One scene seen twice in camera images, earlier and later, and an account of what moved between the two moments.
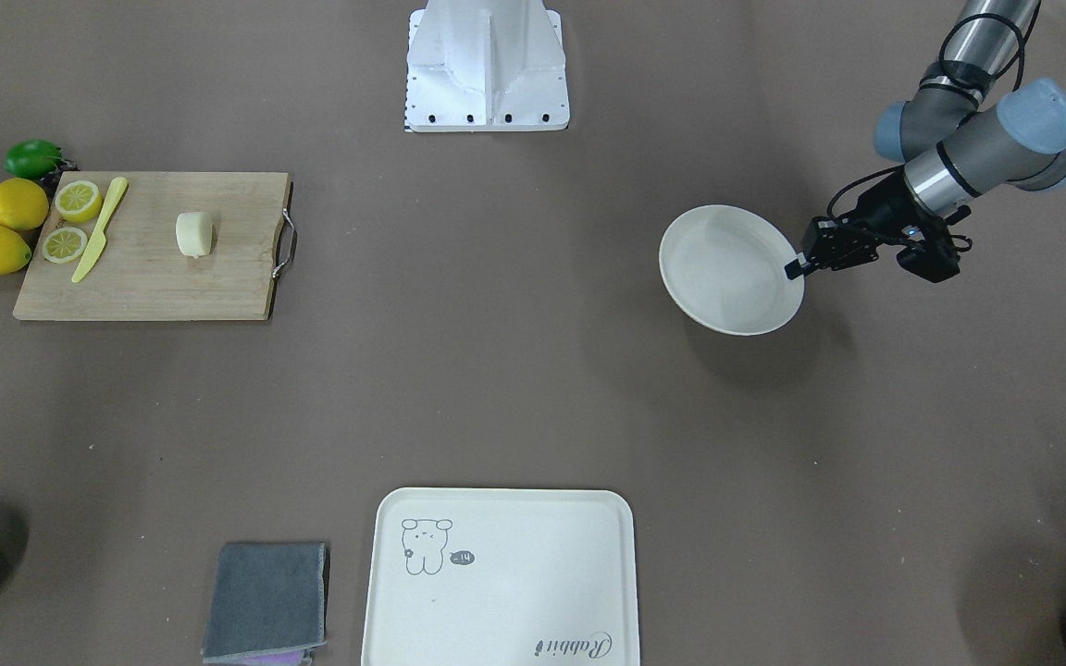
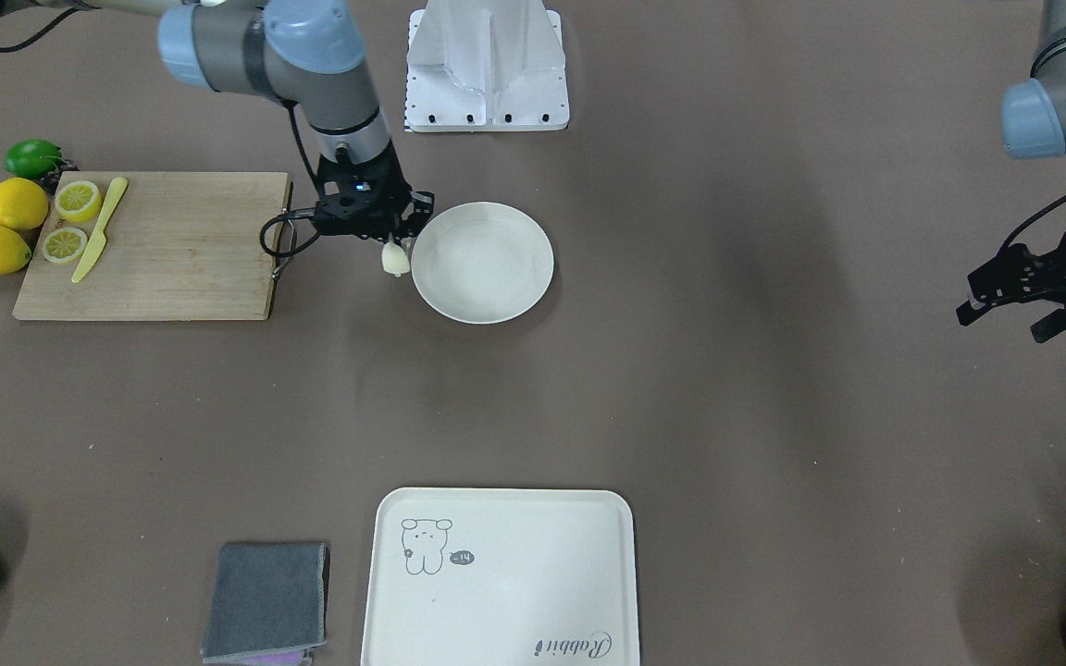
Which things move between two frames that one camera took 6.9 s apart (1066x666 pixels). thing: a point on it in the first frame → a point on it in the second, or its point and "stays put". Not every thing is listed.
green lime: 32,157 stays put
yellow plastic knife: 101,235 stays put
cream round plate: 725,267 → 482,263
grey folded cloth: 265,600 stays put
